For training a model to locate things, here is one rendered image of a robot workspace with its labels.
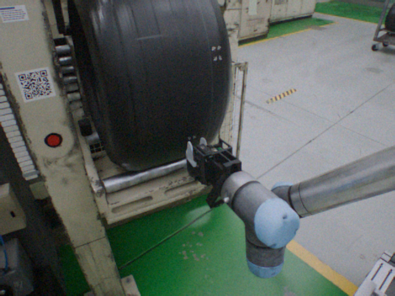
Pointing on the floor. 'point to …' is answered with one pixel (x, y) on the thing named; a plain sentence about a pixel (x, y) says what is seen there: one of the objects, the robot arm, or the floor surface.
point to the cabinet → (254, 20)
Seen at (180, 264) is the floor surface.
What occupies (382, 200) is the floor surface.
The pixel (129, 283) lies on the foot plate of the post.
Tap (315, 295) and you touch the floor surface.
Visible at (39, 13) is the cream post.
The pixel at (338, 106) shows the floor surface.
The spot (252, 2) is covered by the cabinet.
